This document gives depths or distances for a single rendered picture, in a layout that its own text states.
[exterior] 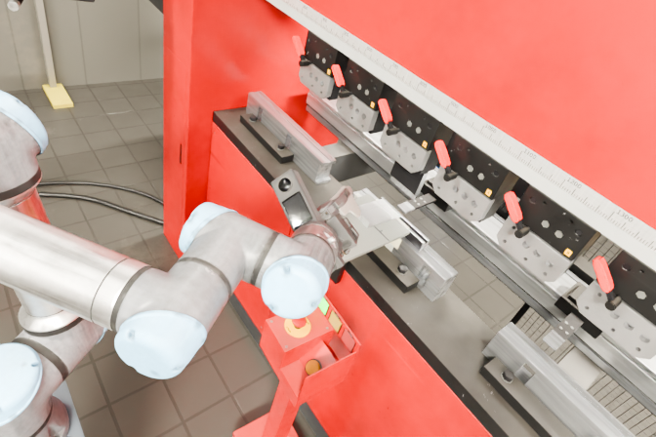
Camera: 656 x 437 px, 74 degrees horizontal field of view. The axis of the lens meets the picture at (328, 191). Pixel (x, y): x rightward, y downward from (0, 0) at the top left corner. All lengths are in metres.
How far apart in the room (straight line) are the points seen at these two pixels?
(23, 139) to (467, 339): 1.06
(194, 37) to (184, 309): 1.28
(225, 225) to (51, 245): 0.18
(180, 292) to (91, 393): 1.55
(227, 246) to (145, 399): 1.49
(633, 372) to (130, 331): 1.21
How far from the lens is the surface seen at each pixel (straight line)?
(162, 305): 0.47
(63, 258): 0.53
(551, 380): 1.18
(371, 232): 1.20
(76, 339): 0.97
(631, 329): 1.02
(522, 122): 0.97
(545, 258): 1.02
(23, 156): 0.76
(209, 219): 0.55
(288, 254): 0.54
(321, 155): 1.49
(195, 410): 1.95
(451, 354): 1.20
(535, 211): 1.00
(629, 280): 0.98
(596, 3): 0.91
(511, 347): 1.19
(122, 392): 2.00
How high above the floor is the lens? 1.77
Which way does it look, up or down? 37 degrees down
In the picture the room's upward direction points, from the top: 17 degrees clockwise
